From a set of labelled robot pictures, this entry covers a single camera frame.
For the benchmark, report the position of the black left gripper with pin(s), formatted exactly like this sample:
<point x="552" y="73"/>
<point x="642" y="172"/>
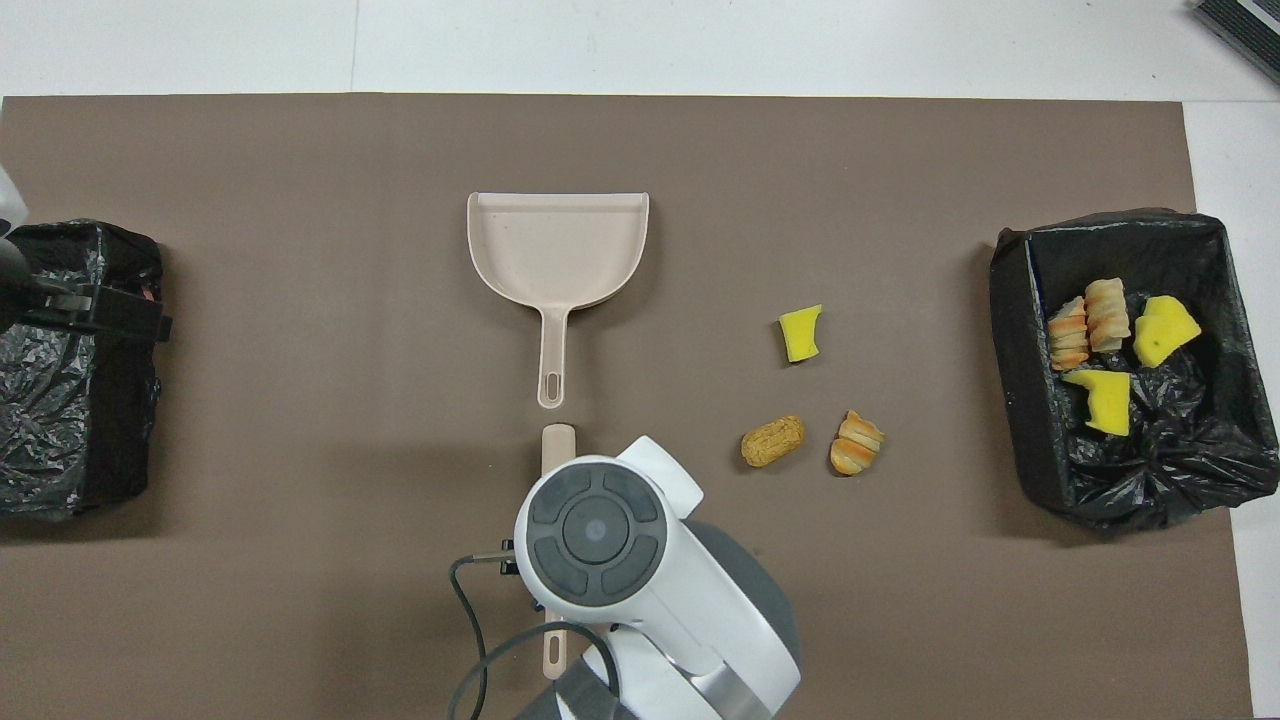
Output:
<point x="95" y="308"/>

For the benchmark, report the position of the brown toy peanut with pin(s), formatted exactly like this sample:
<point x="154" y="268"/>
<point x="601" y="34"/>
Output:
<point x="772" y="441"/>

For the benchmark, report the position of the large yellow sponge piece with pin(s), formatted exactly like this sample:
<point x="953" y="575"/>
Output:
<point x="1165" y="330"/>

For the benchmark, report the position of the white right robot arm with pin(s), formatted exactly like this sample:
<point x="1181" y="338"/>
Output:
<point x="650" y="580"/>

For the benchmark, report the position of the green and yellow sponge piece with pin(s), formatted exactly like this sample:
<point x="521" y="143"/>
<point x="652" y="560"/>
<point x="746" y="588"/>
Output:
<point x="1100" y="400"/>

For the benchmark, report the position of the small yellow sponge piece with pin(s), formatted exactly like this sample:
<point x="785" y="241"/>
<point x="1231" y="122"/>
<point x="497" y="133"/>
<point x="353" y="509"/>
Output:
<point x="800" y="338"/>

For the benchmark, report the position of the black bag-lined bin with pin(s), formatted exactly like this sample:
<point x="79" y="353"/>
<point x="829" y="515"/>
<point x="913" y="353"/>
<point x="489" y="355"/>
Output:
<point x="1150" y="480"/>

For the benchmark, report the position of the dark ribbed panel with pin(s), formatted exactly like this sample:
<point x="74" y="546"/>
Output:
<point x="1245" y="25"/>

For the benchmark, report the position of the brown table mat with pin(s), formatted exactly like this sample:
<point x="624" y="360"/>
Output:
<point x="300" y="600"/>

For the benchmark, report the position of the small toy croissant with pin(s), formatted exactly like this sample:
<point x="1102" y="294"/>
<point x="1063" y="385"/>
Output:
<point x="857" y="443"/>

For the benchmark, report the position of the beige brush black bristles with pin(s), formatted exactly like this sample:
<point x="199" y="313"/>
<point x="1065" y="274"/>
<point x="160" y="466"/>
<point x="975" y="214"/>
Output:
<point x="557" y="445"/>

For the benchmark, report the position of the black bin with pink mark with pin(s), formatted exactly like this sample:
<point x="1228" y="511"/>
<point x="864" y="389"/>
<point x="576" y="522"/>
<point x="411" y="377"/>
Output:
<point x="70" y="440"/>

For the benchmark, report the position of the beige plastic dustpan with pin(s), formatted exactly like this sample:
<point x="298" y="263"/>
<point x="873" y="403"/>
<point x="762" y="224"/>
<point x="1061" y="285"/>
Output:
<point x="555" y="250"/>

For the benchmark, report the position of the toy sliced bread chunk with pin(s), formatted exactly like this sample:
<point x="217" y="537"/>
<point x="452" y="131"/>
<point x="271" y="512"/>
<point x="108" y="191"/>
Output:
<point x="1107" y="315"/>
<point x="1069" y="333"/>

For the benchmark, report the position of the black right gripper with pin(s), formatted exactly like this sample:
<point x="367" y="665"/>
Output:
<point x="510" y="560"/>

